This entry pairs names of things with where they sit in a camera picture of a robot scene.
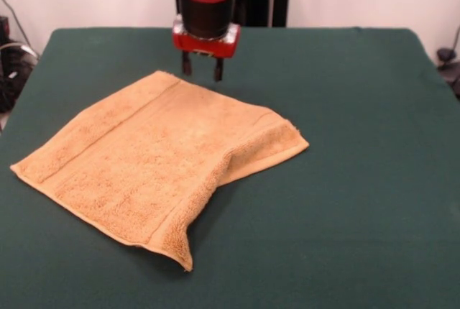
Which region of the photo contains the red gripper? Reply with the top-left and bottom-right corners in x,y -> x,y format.
172,14 -> 242,83

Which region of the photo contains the tan terry towel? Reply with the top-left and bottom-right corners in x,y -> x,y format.
9,69 -> 311,272

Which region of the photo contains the dark green table cloth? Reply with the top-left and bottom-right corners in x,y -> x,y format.
0,27 -> 460,309

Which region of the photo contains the grey tripod base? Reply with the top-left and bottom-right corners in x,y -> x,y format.
436,24 -> 460,101

